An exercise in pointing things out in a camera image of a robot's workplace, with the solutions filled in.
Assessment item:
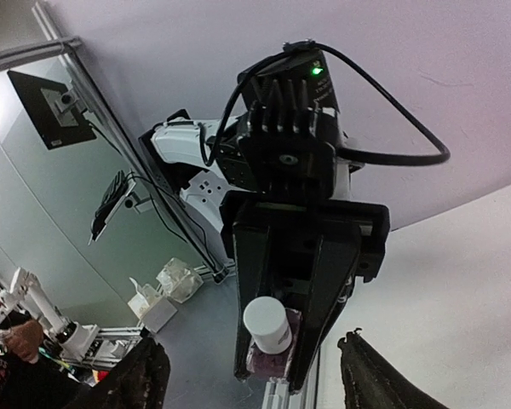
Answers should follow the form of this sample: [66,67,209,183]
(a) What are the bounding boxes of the aluminium frame in background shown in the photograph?
[39,322,150,384]

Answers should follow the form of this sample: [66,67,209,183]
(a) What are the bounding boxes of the tablet on wall mount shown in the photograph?
[88,170,152,245]

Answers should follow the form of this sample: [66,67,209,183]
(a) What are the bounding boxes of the white nail polish brush cap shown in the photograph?
[243,297,292,354]

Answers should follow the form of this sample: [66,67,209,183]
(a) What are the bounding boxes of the wall mounted black monitor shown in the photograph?
[7,70,96,150]

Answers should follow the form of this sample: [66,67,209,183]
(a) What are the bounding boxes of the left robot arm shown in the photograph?
[141,41,390,393]

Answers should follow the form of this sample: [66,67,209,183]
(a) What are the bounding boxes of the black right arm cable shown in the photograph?
[283,38,451,167]

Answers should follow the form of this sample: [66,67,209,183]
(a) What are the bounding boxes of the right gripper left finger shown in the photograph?
[78,330,171,408]

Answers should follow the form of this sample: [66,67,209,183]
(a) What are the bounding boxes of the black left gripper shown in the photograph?
[220,191,390,392]

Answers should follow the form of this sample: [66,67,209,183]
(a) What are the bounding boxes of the plastic wrapped box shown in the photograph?
[156,257,204,303]

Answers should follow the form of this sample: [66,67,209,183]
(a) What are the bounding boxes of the person hand at background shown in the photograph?
[6,320,44,364]

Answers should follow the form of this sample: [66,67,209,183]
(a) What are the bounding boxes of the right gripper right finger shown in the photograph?
[337,328,444,409]

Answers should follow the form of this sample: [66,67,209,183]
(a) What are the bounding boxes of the tissue box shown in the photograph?
[128,277,177,333]

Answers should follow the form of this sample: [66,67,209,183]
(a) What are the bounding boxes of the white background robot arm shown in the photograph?
[0,268,170,408]

